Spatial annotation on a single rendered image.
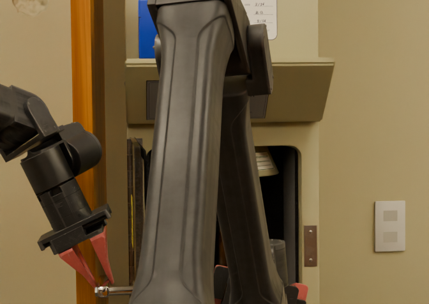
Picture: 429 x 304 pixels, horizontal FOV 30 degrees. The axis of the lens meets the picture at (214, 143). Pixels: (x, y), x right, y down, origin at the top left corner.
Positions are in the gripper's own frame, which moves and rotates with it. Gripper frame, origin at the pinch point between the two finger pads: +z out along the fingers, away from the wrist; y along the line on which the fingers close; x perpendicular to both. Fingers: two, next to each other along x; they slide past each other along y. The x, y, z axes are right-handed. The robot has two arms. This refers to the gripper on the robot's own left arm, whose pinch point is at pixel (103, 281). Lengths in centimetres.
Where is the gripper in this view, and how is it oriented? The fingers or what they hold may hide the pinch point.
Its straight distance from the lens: 112.4
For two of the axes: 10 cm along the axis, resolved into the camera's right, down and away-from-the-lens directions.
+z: 4.3, 9.0, 0.9
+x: 1.1, 0.4, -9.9
